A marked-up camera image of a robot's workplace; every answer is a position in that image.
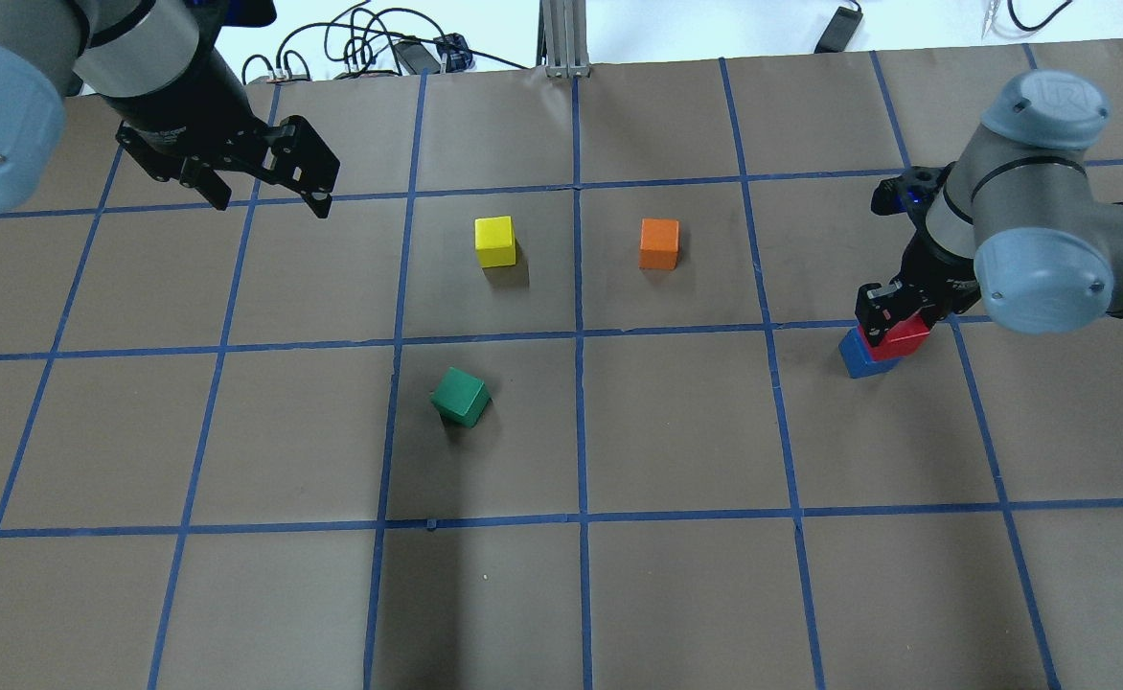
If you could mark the green wooden block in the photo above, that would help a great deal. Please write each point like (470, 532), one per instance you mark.
(460, 397)

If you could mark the yellow wooden block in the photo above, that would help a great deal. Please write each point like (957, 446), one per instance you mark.
(495, 242)

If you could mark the black power adapter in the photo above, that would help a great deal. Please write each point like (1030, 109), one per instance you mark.
(839, 30)

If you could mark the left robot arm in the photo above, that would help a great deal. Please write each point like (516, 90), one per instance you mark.
(119, 48)

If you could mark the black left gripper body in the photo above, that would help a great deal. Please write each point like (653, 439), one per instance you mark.
(181, 103)

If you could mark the red wooden block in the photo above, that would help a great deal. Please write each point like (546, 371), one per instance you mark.
(903, 340)

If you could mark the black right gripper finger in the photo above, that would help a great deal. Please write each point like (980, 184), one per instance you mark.
(882, 306)

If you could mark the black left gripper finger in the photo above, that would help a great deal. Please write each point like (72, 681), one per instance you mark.
(199, 176)
(301, 161)

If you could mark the blue wooden block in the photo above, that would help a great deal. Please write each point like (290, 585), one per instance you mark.
(857, 357)

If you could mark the orange wooden block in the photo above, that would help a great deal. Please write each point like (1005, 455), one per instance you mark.
(659, 244)

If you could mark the aluminium frame post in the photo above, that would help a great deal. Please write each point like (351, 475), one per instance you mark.
(562, 48)

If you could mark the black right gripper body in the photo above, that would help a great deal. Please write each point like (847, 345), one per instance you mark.
(932, 271)

